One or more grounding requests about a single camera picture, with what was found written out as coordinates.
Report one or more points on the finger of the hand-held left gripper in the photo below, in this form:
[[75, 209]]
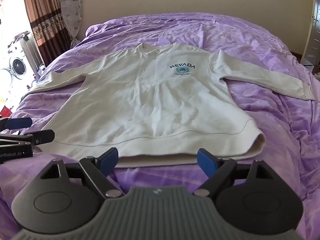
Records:
[[42, 136], [18, 123]]

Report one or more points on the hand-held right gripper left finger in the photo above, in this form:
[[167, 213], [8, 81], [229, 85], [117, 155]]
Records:
[[109, 160]]

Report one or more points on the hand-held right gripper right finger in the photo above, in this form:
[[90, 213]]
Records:
[[205, 162]]

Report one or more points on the white printed sweatshirt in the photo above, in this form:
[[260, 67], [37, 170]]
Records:
[[155, 100]]

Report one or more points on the red object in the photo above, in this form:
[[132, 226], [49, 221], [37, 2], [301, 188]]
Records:
[[5, 111]]

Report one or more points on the white washing machine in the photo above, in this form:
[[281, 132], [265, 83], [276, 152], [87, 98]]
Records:
[[17, 60]]

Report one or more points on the brown patterned curtain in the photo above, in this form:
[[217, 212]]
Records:
[[43, 15]]

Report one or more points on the purple bed blanket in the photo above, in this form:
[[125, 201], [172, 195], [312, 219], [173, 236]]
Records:
[[250, 42]]

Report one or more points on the white door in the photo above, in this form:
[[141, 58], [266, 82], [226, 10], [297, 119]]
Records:
[[311, 25]]

